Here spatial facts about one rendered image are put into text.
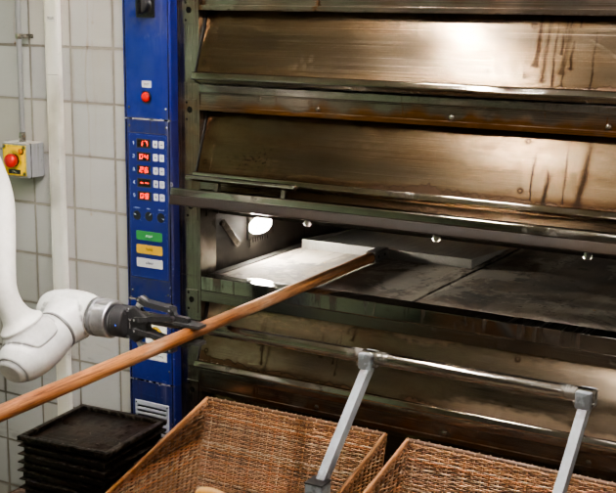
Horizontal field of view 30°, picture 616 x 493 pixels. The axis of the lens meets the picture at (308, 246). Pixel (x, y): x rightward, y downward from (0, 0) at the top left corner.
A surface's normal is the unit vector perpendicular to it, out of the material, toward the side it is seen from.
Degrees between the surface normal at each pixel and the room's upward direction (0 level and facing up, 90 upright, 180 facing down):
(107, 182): 90
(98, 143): 90
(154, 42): 90
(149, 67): 90
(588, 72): 70
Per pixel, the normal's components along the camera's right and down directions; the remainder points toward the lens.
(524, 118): -0.50, 0.17
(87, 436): 0.01, -0.98
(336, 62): -0.47, -0.18
